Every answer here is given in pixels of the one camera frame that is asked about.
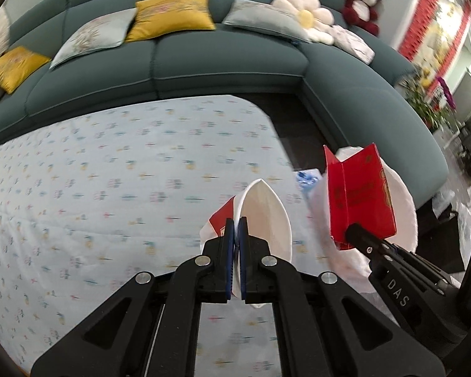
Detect blue and white packet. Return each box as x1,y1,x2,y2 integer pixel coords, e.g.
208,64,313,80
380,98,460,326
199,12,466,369
294,168,323,197

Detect red carton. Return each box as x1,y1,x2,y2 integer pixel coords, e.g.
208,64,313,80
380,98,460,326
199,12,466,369
323,143,398,252

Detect red wall decoration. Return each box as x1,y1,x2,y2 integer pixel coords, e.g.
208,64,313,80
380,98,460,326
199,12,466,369
398,0,471,71

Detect light blue printed tablecloth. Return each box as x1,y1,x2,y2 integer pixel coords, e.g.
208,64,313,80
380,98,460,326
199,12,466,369
0,95,330,377

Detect yellow cushion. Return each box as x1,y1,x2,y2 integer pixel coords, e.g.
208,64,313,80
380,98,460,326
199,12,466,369
125,0,217,43
0,46,51,94

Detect white folded cloth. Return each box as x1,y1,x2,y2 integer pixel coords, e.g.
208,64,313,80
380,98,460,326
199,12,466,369
330,24,375,64

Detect pale floral cushion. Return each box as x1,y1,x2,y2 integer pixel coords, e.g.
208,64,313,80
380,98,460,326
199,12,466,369
222,0,312,44
49,7,138,69

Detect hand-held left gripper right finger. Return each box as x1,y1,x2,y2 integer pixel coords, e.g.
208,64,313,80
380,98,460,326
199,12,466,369
239,217,447,377

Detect white flower pillow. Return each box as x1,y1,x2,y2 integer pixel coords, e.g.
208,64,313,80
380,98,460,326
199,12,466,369
270,0,335,45

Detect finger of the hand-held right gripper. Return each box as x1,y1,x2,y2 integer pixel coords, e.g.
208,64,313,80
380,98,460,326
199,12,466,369
344,223,389,265
388,243,453,295

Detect red plush toy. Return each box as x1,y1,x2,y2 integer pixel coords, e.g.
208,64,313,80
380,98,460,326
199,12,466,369
339,0,383,36

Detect teal sofa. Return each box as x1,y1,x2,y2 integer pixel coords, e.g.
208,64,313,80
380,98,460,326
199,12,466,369
0,0,450,210

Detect red and white paper cup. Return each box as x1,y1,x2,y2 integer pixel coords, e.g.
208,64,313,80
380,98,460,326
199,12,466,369
199,178,292,310

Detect white-lined trash bin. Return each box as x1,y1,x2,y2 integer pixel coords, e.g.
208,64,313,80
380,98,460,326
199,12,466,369
312,145,419,295

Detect purple orchid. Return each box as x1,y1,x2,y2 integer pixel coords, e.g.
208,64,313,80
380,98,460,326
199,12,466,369
436,76,458,111

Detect green potted plants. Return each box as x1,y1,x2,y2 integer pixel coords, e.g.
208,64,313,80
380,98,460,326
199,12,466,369
402,68,456,130

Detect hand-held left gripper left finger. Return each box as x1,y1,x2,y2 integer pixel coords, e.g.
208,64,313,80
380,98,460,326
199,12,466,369
30,217,236,377

